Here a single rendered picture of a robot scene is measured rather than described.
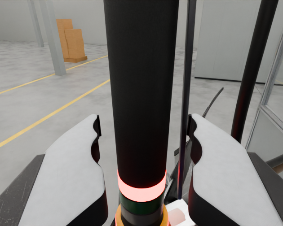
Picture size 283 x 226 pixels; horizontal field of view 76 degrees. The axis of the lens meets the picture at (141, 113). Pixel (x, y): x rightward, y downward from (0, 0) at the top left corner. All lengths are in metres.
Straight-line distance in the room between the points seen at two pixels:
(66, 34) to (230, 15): 5.80
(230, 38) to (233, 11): 0.61
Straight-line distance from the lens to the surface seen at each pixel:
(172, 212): 0.20
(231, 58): 5.60
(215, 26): 5.50
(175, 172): 0.40
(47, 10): 6.13
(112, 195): 2.01
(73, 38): 8.11
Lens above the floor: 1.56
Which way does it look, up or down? 27 degrees down
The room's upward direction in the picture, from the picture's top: straight up
